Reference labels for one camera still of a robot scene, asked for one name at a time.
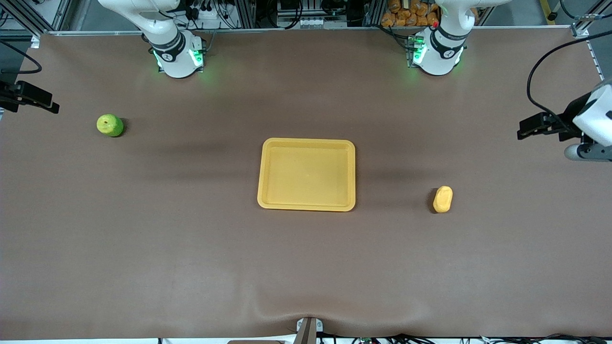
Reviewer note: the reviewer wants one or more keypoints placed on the orange snack packets pile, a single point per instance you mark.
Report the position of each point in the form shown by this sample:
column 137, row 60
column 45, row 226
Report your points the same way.
column 406, row 14

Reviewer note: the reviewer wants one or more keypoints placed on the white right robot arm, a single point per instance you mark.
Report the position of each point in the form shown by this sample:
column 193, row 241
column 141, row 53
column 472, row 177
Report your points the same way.
column 174, row 52

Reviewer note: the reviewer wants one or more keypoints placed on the large table cover mat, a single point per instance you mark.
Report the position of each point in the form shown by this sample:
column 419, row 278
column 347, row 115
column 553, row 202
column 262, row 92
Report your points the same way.
column 191, row 263

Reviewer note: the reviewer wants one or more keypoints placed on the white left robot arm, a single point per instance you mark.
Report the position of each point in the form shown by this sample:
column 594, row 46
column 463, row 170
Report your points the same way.
column 440, row 52

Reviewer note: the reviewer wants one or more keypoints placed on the white power strip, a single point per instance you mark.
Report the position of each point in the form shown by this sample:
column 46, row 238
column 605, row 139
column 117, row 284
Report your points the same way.
column 205, row 14

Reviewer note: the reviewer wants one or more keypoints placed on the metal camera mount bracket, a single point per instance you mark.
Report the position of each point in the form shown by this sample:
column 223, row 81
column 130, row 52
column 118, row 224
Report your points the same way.
column 308, row 332

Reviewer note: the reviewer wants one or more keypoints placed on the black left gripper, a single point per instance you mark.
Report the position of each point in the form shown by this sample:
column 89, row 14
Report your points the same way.
column 568, row 119

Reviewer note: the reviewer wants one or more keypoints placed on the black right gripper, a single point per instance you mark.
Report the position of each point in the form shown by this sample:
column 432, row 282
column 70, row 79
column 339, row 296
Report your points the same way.
column 10, row 93

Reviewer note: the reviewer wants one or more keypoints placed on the green apple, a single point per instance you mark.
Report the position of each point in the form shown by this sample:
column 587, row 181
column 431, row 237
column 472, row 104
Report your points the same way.
column 110, row 125

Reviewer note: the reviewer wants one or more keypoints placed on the aluminium corner bracket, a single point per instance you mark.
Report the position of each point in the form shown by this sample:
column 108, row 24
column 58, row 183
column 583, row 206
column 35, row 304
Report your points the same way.
column 580, row 29

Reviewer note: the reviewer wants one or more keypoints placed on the yellow potato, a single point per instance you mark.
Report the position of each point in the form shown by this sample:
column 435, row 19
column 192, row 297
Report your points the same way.
column 442, row 199

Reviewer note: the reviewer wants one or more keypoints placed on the yellow plastic tray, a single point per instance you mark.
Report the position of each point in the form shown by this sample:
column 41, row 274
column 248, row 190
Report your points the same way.
column 307, row 174

